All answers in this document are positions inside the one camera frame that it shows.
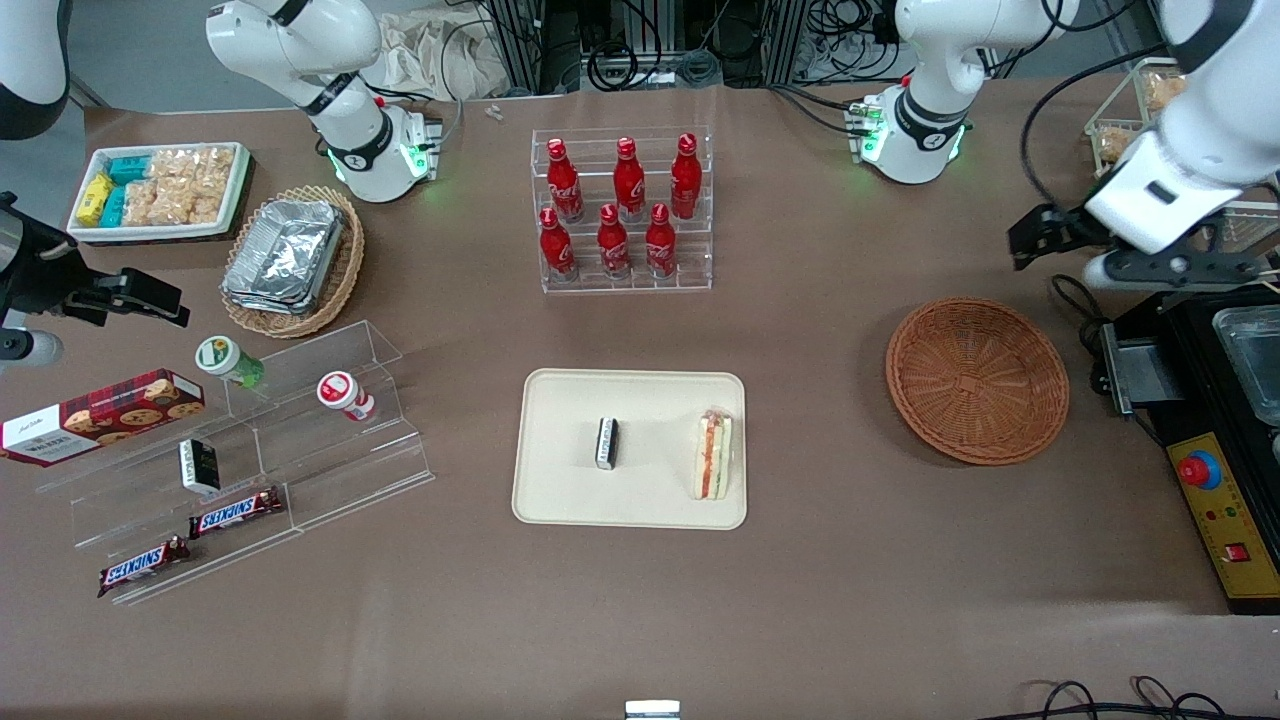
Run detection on clear acrylic bottle rack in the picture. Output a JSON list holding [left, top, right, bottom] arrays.
[[531, 126, 714, 295]]

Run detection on clear acrylic stepped shelf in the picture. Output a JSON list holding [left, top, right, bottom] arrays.
[[35, 320, 436, 607]]

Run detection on triangular sandwich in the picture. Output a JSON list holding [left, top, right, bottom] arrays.
[[692, 407, 735, 501]]

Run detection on yellow emergency stop box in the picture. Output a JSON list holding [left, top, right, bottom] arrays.
[[1166, 432, 1280, 614]]

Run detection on clear puffed snack bag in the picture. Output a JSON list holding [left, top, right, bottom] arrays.
[[122, 180, 227, 228], [148, 146, 237, 196]]

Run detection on white rectangular snack tray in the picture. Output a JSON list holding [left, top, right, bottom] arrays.
[[66, 141, 251, 246]]

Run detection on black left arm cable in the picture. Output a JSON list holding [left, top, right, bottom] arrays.
[[1019, 42, 1173, 213]]

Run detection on black machine with metal plate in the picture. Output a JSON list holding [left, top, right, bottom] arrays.
[[1098, 288, 1280, 471]]

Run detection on Snickers chocolate bar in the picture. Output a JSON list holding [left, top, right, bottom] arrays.
[[97, 536, 191, 599], [189, 486, 285, 540]]

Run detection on red cola bottle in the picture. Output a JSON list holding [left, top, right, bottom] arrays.
[[546, 138, 585, 225], [539, 207, 578, 284], [670, 133, 703, 222], [597, 204, 632, 281], [645, 203, 678, 280], [612, 137, 647, 224]]

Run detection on aluminium frame with cables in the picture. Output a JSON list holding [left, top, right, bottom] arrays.
[[485, 0, 901, 96]]

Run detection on oval light wicker basket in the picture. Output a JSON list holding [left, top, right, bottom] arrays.
[[219, 184, 366, 340]]

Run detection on beige plastic tray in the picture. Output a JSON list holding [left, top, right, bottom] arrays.
[[511, 369, 749, 531]]

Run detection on round brown wicker basket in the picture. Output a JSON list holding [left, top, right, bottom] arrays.
[[885, 297, 1071, 467]]

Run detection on stacked aluminium foil trays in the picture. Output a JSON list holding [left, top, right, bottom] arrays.
[[221, 198, 348, 317]]

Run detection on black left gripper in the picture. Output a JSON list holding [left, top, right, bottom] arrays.
[[1008, 204, 1114, 272]]

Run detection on clear plastic container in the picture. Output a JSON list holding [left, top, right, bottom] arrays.
[[1213, 305, 1280, 428]]

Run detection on black floor cable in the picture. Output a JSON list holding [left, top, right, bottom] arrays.
[[1000, 676, 1280, 720]]

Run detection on red tartan cookie box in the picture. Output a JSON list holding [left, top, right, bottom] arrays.
[[0, 368, 206, 468]]

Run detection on beige crumpled cloth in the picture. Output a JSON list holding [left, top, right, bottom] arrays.
[[375, 8, 511, 101]]

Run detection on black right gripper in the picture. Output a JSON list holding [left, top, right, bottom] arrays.
[[0, 193, 191, 329]]

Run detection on yellow snack packet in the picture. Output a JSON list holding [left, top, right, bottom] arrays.
[[77, 172, 115, 229]]

